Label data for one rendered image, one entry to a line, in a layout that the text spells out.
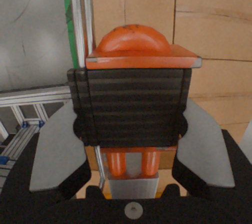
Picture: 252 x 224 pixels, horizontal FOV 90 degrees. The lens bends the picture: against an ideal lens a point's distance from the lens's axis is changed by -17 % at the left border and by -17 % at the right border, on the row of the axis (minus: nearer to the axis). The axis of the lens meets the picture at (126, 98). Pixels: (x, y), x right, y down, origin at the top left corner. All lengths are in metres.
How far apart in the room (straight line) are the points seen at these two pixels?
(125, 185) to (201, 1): 0.68
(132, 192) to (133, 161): 0.04
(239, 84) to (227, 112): 0.18
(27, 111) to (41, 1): 0.90
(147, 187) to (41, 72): 1.35
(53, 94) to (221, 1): 1.18
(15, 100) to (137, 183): 1.33
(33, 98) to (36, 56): 0.37
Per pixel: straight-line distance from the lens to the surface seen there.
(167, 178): 0.49
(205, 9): 0.72
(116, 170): 0.18
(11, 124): 1.70
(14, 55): 1.56
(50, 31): 1.33
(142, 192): 0.22
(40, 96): 1.27
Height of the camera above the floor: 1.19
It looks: 61 degrees down
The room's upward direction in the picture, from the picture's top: 180 degrees clockwise
